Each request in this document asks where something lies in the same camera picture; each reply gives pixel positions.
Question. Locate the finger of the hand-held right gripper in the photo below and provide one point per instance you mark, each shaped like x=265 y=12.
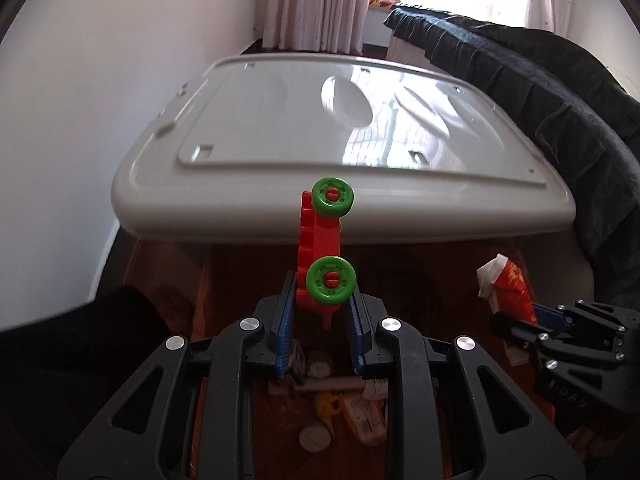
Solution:
x=520 y=332
x=550 y=315

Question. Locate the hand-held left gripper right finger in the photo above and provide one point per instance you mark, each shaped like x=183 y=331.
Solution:
x=357 y=340

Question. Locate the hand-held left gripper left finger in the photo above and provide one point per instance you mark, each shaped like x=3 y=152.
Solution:
x=284 y=330

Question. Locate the red white drink carton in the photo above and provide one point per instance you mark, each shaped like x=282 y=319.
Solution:
x=510 y=285

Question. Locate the orange snack bag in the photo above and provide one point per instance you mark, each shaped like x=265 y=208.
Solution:
x=365 y=417

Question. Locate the red toy car green wheels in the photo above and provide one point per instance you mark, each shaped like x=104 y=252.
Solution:
x=320 y=230

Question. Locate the white tube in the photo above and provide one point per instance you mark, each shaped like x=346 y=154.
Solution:
x=325 y=385

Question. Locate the yellow wrapper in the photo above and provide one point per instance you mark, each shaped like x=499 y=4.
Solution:
x=327 y=405

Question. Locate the white round lid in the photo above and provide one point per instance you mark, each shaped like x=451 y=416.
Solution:
x=315 y=439

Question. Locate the white plastic bin lid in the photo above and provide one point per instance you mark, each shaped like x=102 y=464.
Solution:
x=250 y=135

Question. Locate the grey fleece blanket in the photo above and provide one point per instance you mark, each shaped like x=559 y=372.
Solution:
x=550 y=100

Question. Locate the white bed frame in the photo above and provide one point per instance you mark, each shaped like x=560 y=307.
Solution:
x=405 y=50

